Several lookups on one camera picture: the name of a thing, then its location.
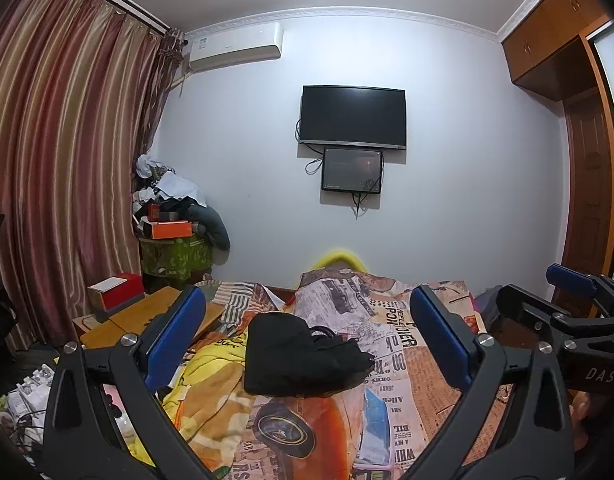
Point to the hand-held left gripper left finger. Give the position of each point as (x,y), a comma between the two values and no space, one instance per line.
(179,332)

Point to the red box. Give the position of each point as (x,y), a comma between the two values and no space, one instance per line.
(122,292)

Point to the orange box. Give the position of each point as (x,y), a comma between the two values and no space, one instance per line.
(171,230)

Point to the white air conditioner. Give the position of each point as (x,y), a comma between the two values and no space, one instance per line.
(234,45)

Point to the yellow plastic object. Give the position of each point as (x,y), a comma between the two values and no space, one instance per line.
(337,257)

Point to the wooden folding lap table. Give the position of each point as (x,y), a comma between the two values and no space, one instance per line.
(137,315)

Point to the pile of clothes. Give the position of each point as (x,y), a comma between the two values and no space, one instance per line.
(167,185)

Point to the purple backpack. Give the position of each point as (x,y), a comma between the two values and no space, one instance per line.
(489,307)

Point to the wooden overhead cabinet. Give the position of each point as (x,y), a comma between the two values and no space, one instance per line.
(552,35)

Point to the striped brown curtain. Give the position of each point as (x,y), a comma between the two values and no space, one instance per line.
(62,160)

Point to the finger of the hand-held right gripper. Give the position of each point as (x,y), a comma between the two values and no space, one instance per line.
(522,302)
(569,280)

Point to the yellow blanket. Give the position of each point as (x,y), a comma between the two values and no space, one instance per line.
(212,385)

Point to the newspaper print bed sheet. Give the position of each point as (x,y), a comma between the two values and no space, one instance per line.
(387,410)

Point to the black wall television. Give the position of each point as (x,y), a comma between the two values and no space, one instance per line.
(352,117)

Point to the black hooded jacket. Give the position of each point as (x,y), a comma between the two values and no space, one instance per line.
(297,360)

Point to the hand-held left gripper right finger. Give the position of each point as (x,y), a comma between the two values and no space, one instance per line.
(439,335)

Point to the small black wall monitor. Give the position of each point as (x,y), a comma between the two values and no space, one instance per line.
(352,170)

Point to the person's right hand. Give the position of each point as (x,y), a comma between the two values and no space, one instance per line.
(589,405)

